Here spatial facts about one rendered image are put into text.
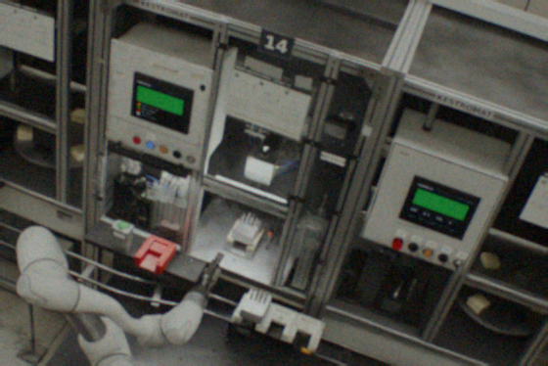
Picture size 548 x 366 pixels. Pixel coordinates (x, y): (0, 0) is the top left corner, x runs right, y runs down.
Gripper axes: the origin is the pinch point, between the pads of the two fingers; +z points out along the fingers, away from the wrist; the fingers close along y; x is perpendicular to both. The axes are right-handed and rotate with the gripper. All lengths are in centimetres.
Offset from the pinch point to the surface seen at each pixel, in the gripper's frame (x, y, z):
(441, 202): -71, 51, 18
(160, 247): 30.3, -17.4, 15.1
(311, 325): -42, -26, 12
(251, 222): -1.1, -9.1, 41.8
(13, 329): 108, -112, 8
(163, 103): 37, 52, 18
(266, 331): -25.5, -28.7, 2.7
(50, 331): 90, -112, 17
